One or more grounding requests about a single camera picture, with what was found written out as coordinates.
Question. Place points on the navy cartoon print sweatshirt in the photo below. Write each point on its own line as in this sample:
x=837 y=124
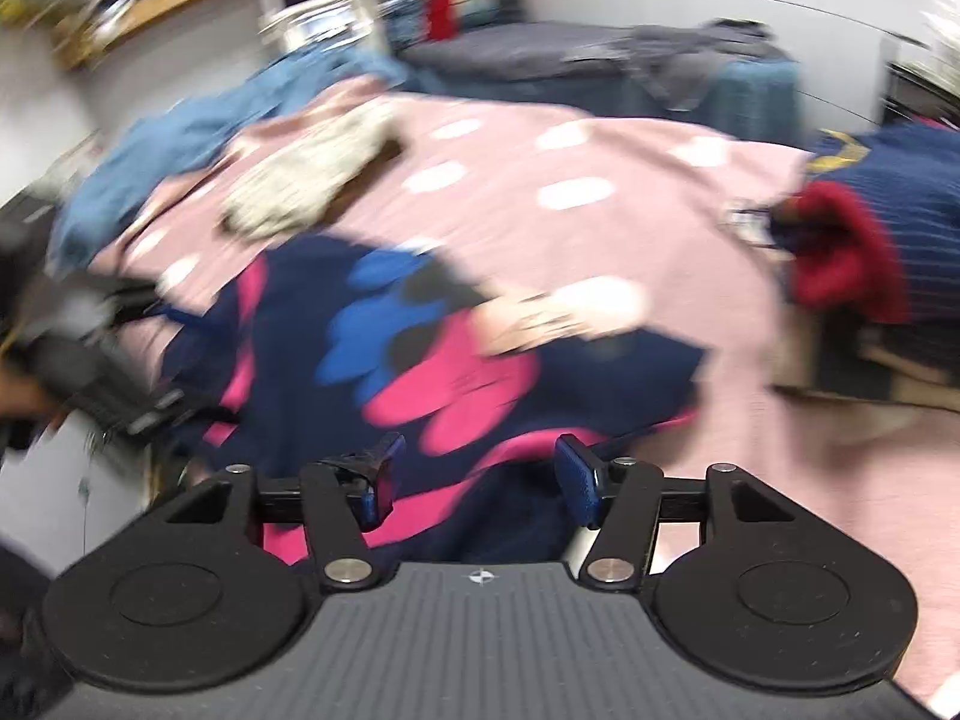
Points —
x=300 y=375

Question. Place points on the person's left forearm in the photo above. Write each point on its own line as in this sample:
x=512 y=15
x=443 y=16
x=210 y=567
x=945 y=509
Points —
x=26 y=394

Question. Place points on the red garment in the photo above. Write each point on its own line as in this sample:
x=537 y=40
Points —
x=442 y=7

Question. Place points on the pink polka dot blanket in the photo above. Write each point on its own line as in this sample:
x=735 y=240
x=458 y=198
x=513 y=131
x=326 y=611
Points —
x=600 y=255

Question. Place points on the grey cloth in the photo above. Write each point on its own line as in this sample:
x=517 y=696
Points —
x=675 y=52

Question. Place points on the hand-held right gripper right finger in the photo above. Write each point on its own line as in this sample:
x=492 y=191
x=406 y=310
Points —
x=577 y=481

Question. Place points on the blue denim cloth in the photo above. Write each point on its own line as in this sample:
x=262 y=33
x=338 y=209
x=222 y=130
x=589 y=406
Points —
x=172 y=150

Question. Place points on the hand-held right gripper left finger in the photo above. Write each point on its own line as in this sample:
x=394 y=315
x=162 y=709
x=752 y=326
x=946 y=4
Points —
x=379 y=495

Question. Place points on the white dotted garment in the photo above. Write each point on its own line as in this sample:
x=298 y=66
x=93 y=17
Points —
x=300 y=180

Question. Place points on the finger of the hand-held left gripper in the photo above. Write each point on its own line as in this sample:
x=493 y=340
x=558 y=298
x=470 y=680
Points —
x=139 y=294

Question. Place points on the grey clothes pile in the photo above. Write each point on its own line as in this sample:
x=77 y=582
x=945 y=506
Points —
x=510 y=52

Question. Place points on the black shelf rack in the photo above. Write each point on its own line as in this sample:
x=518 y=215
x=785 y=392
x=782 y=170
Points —
x=919 y=94

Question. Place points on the navy and red sweater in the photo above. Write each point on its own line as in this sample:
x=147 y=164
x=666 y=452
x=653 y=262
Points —
x=915 y=202

